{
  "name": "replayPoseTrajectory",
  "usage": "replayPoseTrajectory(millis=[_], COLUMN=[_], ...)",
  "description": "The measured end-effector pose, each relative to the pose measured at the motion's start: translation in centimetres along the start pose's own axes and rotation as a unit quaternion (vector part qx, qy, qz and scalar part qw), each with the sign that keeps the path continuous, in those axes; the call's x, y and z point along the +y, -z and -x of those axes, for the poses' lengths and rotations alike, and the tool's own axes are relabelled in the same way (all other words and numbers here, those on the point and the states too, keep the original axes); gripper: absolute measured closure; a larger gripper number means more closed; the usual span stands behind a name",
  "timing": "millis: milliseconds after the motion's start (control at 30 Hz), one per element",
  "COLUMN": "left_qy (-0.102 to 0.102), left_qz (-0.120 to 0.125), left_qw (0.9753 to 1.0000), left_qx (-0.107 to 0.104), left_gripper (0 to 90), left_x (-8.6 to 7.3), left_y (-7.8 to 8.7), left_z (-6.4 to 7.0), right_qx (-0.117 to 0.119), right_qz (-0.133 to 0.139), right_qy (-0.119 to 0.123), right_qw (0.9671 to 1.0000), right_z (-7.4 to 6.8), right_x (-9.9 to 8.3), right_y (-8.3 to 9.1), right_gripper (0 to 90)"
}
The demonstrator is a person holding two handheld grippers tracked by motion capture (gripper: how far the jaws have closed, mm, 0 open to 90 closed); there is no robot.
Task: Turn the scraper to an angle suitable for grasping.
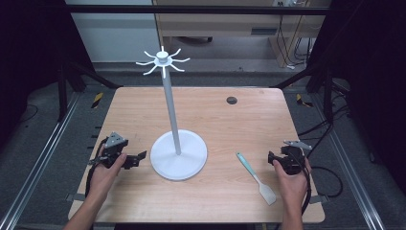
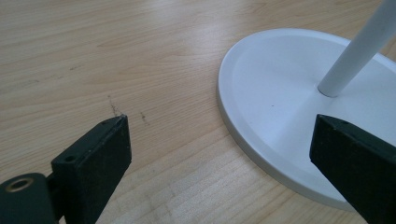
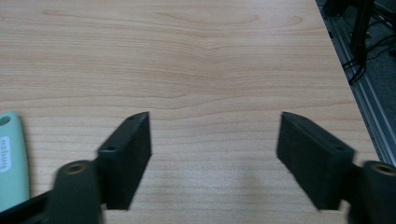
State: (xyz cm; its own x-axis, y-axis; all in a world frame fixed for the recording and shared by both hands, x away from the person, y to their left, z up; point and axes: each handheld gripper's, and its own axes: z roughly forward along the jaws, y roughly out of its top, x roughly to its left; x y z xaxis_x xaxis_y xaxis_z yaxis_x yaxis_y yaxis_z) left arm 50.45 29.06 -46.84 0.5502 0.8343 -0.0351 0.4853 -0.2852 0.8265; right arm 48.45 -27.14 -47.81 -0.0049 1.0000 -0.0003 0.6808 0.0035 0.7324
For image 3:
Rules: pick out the black metal stand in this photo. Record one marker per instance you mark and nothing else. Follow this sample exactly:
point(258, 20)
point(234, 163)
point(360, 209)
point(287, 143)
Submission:
point(361, 29)

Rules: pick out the aluminium frame rail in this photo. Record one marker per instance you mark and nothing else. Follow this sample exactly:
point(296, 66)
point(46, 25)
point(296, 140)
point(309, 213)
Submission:
point(358, 84)

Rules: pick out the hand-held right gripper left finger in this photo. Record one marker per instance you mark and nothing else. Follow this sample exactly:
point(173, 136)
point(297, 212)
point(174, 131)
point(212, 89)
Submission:
point(126, 161)

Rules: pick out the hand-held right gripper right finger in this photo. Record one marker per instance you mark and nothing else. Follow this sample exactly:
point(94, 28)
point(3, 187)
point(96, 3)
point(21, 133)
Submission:
point(314, 161)

